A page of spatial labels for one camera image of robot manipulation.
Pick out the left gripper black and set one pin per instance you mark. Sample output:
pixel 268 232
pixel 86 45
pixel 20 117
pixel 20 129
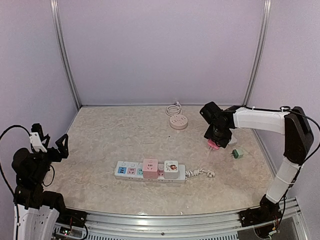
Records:
pixel 63 151

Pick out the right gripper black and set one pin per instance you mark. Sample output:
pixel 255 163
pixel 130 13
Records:
pixel 223 143

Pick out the pink plug adapter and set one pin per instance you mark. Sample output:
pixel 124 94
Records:
pixel 212 145

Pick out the green plug adapter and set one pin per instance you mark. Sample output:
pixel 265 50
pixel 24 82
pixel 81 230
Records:
pixel 237 153

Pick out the round pink power socket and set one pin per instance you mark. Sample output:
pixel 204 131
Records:
pixel 178 122

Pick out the white cube socket adapter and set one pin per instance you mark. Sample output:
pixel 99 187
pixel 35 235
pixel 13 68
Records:
pixel 171 169

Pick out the white multicolour power strip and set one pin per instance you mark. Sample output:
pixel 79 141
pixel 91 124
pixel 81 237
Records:
pixel 134 171

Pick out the pink cube socket adapter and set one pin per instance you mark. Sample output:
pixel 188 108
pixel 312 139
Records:
pixel 150 168

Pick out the white plug adapter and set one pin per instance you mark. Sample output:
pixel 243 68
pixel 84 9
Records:
pixel 233 141

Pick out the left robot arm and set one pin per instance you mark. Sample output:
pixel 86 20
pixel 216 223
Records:
pixel 30 180

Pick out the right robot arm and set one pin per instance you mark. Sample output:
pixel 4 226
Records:
pixel 293 138

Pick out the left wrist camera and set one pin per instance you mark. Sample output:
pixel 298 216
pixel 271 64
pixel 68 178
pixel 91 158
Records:
pixel 36 138

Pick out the front aluminium rail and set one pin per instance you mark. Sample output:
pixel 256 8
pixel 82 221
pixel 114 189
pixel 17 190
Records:
pixel 204 226

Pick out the right aluminium frame post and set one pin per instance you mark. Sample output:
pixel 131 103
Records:
pixel 259 51

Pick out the aluminium frame post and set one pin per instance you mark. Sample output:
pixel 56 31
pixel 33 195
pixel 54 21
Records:
pixel 259 51
pixel 54 5

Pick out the left aluminium frame post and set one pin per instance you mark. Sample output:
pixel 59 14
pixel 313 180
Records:
pixel 54 5

